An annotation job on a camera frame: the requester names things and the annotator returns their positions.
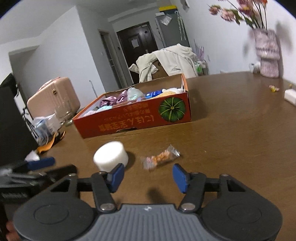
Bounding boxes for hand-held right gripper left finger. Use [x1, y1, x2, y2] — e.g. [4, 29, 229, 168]
[47, 163, 125, 212]

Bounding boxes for purple satin bow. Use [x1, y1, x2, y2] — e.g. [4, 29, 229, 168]
[99, 90, 129, 107]

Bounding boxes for grey refrigerator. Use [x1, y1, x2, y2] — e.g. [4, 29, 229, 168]
[154, 10, 190, 49]

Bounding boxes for dried pink roses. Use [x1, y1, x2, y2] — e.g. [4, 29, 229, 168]
[208, 0, 271, 30]

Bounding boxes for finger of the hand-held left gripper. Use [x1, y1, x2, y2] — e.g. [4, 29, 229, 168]
[38, 164, 77, 183]
[7, 156, 56, 173]

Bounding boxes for cluttered side shelf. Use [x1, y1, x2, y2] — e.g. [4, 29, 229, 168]
[194, 45, 210, 76]

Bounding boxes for pack of face masks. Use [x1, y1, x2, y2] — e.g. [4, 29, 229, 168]
[32, 115, 62, 145]

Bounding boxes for white foam cylinder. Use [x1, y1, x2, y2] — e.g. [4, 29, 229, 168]
[93, 141, 129, 172]

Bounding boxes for clear snack packet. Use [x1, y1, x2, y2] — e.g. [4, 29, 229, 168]
[140, 145, 181, 171]

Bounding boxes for glass jar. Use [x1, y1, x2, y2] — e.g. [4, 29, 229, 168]
[54, 100, 74, 127]

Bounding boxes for person's left hand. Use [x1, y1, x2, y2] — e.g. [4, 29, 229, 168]
[6, 220, 20, 241]

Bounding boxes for white cotton wad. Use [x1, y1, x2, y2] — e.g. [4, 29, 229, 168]
[24, 150, 40, 162]

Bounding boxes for clear plastic bag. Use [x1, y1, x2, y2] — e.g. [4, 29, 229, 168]
[127, 87, 145, 102]

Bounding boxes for white charger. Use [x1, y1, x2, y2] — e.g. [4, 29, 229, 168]
[284, 89, 296, 103]

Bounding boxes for white metal stand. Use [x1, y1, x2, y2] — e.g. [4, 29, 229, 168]
[89, 80, 98, 98]

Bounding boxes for pink suitcase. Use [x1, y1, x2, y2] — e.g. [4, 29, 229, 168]
[26, 77, 81, 116]

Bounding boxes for pink textured vase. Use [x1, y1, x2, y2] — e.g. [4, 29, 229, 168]
[253, 29, 280, 78]

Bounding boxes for brown chair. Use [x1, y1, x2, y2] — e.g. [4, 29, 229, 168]
[150, 61, 167, 80]

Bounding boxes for clear document pouch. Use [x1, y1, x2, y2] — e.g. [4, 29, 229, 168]
[159, 15, 173, 26]

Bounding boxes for beige coat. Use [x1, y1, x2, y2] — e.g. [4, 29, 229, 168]
[129, 43, 199, 82]

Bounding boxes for grey room door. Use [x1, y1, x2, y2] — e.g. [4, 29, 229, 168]
[98, 29, 128, 88]

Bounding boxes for orange cardboard box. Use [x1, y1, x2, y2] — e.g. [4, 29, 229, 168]
[72, 73, 192, 139]

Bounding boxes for yellow box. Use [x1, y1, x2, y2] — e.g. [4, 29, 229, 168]
[158, 4, 176, 12]

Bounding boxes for dark entrance door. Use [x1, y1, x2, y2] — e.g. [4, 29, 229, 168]
[116, 22, 160, 85]

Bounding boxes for blue tissue packet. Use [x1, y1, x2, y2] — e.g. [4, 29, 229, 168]
[144, 90, 163, 99]

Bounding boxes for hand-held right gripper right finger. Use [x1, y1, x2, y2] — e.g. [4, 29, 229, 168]
[172, 163, 248, 212]

